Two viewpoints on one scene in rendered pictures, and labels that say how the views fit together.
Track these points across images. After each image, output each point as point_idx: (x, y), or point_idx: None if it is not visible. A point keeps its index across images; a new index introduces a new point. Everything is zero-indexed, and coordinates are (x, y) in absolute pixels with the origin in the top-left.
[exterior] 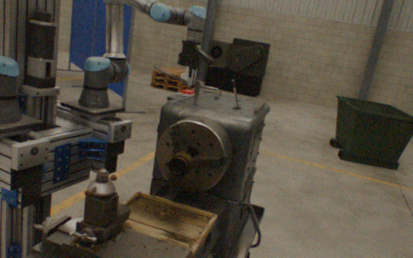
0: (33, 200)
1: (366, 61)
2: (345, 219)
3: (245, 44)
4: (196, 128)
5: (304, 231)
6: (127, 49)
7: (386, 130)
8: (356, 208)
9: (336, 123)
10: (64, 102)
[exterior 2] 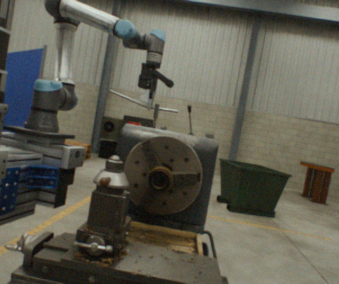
0: None
1: (231, 135)
2: (251, 259)
3: (134, 120)
4: (170, 143)
5: (222, 273)
6: None
7: (264, 183)
8: (257, 249)
9: (221, 182)
10: (8, 125)
